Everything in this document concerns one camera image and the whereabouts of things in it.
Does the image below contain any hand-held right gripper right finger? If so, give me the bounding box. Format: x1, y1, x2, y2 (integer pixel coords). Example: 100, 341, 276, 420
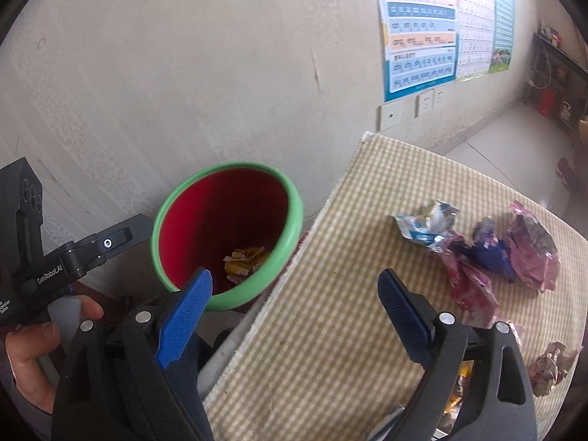
377, 267, 539, 441

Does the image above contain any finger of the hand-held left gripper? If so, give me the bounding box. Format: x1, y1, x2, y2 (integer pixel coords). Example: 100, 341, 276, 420
117, 214, 153, 244
64, 226, 135, 286

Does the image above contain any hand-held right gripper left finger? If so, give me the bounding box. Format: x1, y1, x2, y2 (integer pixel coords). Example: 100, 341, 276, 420
50, 267, 214, 441

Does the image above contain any red bin with green rim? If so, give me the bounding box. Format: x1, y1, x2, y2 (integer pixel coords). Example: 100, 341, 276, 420
151, 162, 304, 312

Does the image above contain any blue cookie wrapper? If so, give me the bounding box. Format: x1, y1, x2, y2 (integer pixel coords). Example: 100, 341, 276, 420
472, 217, 517, 283

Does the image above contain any light pink foil wrapper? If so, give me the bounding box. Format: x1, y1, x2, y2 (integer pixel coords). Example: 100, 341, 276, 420
505, 201, 562, 294

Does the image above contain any white patterned wrapper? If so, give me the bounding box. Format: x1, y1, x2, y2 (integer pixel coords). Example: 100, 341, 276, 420
526, 341, 583, 398

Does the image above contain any person's left forearm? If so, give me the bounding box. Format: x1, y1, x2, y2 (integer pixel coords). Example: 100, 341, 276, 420
0, 370, 52, 441

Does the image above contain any person's left hand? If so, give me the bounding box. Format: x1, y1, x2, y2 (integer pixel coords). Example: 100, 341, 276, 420
0, 295, 104, 414

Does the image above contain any dark pink crumpled wrapper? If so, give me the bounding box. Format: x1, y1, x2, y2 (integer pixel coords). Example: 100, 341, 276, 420
436, 230, 502, 328

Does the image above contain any orange yellow wrapper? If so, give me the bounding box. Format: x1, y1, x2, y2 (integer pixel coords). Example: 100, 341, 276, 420
443, 361, 474, 423

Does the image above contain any yellow crumpled wrapper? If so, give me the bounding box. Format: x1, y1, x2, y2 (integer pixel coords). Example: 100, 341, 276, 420
223, 247, 271, 286

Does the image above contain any white and blue wrapper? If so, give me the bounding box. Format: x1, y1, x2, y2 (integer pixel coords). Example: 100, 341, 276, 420
394, 200, 461, 252

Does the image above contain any pair of red shoes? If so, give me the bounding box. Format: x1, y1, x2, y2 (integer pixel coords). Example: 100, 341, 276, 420
556, 158, 582, 190

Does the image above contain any red box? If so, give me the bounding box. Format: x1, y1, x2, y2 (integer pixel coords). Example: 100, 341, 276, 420
537, 89, 557, 118

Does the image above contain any dark metal shelf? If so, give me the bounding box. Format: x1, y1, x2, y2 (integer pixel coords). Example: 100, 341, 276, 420
524, 30, 588, 139

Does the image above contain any white round-hole wall socket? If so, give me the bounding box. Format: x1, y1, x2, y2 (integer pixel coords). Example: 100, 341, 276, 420
377, 102, 404, 132

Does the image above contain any white charger cable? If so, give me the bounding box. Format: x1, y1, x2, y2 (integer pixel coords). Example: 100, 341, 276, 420
527, 50, 553, 89

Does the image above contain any blue phonics wall poster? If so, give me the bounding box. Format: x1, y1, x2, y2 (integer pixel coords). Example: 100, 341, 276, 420
373, 0, 460, 103

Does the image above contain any white chart wall poster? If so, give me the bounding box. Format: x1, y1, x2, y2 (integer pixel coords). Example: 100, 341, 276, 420
455, 0, 498, 82

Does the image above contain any green bordered wall poster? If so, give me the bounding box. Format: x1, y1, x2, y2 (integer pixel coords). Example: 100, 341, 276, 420
488, 0, 514, 74

